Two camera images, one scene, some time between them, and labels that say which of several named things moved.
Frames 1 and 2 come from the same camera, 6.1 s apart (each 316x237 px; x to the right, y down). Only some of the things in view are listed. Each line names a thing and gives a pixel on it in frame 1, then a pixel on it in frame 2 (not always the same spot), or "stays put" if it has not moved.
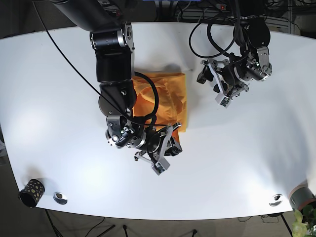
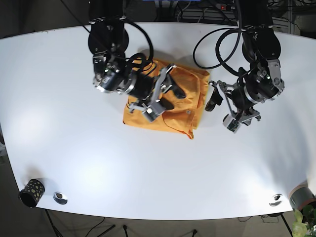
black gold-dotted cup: x=31 y=193 stays put
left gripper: x=160 y=164 → x=156 y=107
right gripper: x=227 y=92 → x=232 y=121
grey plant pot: x=301 y=197 stays put
